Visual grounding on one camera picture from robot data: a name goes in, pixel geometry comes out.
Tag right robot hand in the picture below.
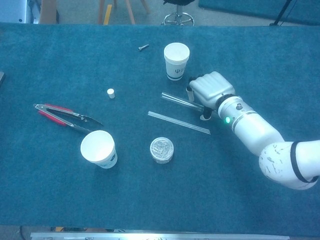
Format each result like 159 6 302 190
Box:
186 71 236 122

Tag clear glass test tube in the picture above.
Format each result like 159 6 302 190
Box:
160 91 206 113

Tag white paper cup trident logo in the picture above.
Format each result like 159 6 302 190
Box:
163 42 191 82

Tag clear flat plastic strip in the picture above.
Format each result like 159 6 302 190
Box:
147 110 212 136

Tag chrome base stool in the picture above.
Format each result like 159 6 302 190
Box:
161 0 196 27

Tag round tin of paper clips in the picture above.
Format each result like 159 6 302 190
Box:
149 136 175 165

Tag black tripod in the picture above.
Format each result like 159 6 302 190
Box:
269 0 296 27

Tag wooden chair legs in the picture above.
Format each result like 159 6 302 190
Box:
98 0 152 25

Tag white paper cup blue logo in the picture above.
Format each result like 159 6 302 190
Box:
80 129 118 169

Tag brown wooden board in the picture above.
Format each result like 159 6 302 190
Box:
39 0 60 25

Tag teal felt table mat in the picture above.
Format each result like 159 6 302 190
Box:
0 21 320 237

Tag grey metal cabinet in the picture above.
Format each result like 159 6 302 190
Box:
0 0 41 25

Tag aluminium frame rail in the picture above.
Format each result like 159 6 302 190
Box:
30 231 291 240

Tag red-handled metal tongs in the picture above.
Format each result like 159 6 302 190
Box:
33 103 105 134

